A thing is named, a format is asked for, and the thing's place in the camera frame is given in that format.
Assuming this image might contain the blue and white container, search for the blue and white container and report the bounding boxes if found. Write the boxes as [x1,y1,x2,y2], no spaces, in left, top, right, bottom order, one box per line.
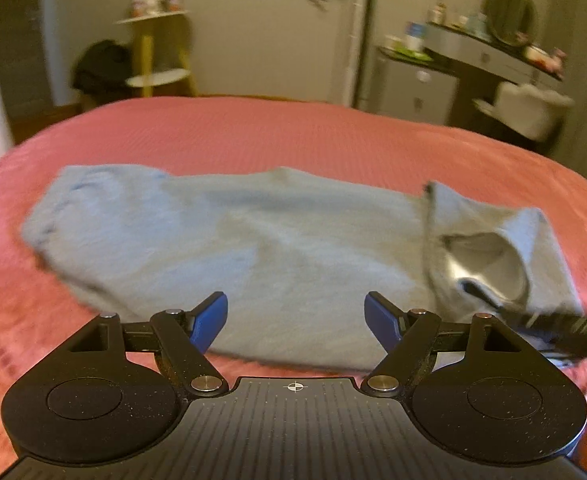
[406,21,427,51]

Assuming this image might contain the black bag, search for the black bag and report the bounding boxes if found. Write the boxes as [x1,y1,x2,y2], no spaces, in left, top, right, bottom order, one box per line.
[72,40,135,95]

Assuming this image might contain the small grey cabinet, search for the small grey cabinet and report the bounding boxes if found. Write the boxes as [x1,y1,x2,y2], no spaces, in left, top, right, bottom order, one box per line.
[373,47,459,127]

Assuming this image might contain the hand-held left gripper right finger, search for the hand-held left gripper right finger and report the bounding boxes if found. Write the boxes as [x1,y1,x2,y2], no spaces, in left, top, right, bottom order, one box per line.
[362,291,534,397]

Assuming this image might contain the grey vanity desk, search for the grey vanity desk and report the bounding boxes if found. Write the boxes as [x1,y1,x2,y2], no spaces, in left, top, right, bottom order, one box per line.
[425,22,565,92]

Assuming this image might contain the grey-blue sweat pants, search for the grey-blue sweat pants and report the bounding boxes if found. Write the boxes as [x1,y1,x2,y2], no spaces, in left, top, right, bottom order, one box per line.
[20,165,585,374]

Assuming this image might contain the yellow two-tier side table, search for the yellow two-tier side table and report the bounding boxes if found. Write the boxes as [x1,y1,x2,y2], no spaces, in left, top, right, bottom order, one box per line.
[114,10,199,99]

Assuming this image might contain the pink ribbed bed blanket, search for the pink ribbed bed blanket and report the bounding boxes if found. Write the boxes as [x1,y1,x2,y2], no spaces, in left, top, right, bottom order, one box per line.
[0,96,587,480]

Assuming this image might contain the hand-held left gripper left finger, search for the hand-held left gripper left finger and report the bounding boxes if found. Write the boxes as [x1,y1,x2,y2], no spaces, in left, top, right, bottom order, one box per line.
[58,291,230,397]

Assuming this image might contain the round vanity mirror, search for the round vanity mirror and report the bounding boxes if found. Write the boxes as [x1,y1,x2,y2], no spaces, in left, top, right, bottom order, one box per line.
[483,0,537,47]

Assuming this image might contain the pink plush toys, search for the pink plush toys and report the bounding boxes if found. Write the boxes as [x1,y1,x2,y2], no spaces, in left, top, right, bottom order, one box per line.
[525,45,567,74]

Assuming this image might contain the white fluffy chair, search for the white fluffy chair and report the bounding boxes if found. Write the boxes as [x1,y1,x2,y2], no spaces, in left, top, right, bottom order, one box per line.
[473,82,575,142]

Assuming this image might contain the tall white cabinet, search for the tall white cabinet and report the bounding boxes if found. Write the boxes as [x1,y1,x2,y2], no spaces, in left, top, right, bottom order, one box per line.
[328,0,377,109]

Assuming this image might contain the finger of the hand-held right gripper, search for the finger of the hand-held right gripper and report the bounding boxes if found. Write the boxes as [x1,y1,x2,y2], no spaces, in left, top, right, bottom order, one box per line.
[459,281,587,359]

